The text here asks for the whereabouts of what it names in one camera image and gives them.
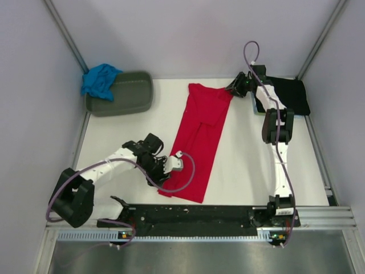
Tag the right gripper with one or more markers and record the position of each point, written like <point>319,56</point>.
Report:
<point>235,85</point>

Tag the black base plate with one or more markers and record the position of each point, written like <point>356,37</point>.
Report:
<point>201,220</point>

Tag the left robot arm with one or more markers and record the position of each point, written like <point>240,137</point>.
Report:
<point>73,199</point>

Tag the red t shirt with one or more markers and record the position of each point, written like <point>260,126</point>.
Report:
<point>199,135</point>

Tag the grey plastic bin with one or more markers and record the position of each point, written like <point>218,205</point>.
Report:
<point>132,92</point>

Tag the black folded t shirt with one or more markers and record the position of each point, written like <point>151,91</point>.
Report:
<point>292,94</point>

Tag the blue crumpled t shirt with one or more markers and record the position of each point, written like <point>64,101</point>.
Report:
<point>98,81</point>

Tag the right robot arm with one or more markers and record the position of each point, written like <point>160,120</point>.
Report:
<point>277,131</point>

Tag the grey slotted cable duct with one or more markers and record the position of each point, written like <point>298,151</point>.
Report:
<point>121,236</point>

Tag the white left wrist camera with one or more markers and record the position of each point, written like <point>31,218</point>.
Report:
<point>174,163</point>

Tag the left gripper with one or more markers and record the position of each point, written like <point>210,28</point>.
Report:
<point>160,176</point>

